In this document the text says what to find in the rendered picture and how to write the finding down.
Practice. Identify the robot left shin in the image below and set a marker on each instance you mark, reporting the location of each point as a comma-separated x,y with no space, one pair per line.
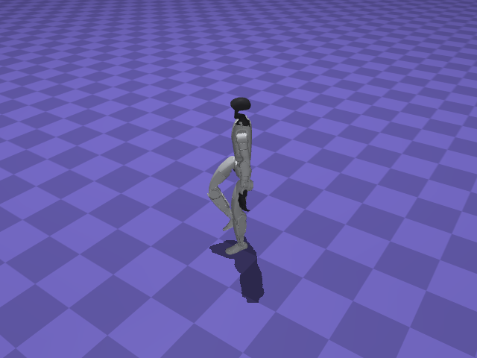
240,229

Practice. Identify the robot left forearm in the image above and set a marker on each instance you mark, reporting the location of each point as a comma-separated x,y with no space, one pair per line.
244,181

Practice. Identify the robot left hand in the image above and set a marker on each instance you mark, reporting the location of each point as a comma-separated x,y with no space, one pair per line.
242,201

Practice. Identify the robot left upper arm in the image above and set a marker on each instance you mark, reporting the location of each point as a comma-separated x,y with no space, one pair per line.
242,141

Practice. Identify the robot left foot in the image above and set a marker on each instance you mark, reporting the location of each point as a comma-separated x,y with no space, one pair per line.
234,249

